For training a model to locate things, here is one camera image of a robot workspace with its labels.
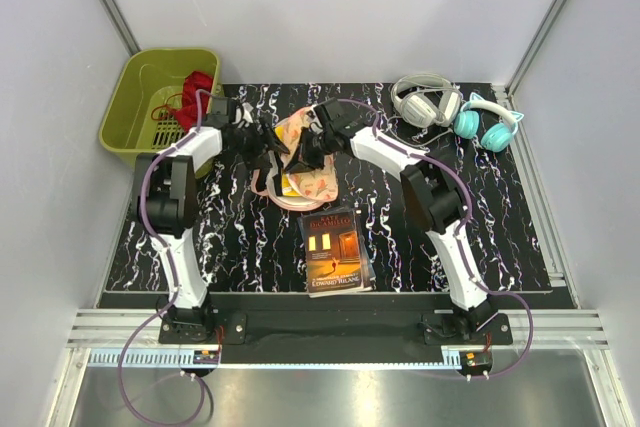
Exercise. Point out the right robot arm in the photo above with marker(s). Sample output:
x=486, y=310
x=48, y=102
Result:
x=433, y=194

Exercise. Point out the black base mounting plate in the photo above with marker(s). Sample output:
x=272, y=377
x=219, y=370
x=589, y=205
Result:
x=376, y=328

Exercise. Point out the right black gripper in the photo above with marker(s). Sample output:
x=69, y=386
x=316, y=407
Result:
x=307, y=161

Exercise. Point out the orange paperback book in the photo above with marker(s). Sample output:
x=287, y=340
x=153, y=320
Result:
x=336, y=258

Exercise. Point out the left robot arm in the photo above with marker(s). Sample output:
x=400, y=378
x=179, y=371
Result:
x=164, y=197

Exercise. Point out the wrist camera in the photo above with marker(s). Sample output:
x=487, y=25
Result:
x=224, y=112
x=334, y=117

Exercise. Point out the yellow bra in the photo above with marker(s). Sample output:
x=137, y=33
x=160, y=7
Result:
x=287, y=189

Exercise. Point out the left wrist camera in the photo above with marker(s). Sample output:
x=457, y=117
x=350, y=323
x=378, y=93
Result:
x=224, y=112

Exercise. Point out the olive green plastic basket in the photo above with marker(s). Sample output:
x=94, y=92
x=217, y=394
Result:
x=147, y=80

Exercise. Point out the teal cat-ear headphones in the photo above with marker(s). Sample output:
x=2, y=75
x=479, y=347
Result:
x=496, y=125

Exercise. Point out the white grey headphones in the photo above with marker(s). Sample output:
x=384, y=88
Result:
x=427, y=100

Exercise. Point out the red bra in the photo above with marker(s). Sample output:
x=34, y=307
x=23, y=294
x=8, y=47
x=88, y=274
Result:
x=185, y=106

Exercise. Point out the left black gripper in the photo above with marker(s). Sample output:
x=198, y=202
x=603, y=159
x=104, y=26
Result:
x=264, y=143

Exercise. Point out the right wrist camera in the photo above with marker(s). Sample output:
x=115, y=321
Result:
x=334, y=117

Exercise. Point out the pink patterned mesh laundry bag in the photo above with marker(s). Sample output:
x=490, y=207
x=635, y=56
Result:
x=316, y=188

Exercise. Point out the aluminium frame rail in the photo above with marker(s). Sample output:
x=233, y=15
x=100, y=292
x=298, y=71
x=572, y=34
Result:
x=344, y=368

